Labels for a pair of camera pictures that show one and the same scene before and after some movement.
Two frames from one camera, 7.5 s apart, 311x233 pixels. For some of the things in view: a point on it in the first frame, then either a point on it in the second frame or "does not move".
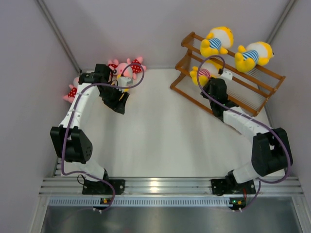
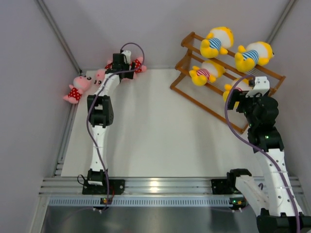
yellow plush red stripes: (208, 69) does not move
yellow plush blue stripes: (218, 40) does not move
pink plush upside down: (70, 97) does not move
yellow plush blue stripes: (255, 54) does not move
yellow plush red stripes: (125, 90) to (228, 88)
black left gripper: (116, 105) to (129, 73)
